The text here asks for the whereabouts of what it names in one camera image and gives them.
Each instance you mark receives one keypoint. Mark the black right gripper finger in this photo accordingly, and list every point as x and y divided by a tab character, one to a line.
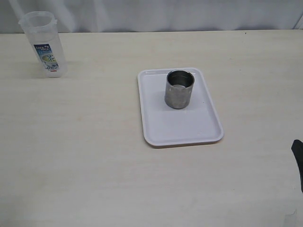
297	149

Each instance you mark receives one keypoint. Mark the stainless steel cup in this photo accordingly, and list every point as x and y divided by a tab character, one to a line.
178	89

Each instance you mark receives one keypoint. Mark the clear plastic water pitcher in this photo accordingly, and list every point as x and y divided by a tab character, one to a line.
40	27

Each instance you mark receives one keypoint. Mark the white rectangular plastic tray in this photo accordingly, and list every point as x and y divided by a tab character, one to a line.
164	126

